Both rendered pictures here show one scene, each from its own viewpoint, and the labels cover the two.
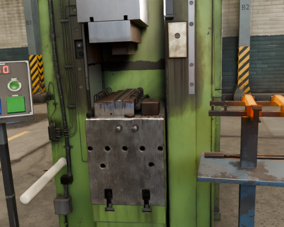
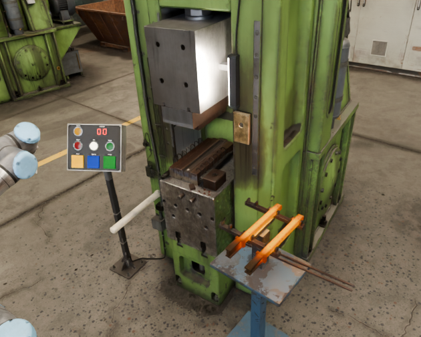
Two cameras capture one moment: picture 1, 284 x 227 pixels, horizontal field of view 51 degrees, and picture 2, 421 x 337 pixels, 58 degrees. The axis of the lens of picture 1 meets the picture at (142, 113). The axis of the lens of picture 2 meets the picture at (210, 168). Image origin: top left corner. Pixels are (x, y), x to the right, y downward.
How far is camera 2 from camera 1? 1.24 m
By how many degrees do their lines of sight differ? 32
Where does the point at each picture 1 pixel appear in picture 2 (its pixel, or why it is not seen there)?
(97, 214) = (172, 245)
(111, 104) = (180, 172)
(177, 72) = (242, 154)
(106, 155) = (175, 209)
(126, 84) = (223, 131)
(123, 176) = (187, 228)
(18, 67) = (113, 130)
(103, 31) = (173, 116)
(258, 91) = not seen: outside the picture
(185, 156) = (248, 220)
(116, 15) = (182, 105)
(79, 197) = not seen: hidden behind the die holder
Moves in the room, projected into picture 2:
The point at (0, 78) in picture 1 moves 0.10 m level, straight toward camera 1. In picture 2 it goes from (100, 139) to (96, 147)
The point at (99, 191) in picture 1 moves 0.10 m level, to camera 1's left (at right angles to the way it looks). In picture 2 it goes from (172, 231) to (158, 227)
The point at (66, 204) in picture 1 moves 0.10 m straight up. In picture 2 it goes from (159, 224) to (158, 213)
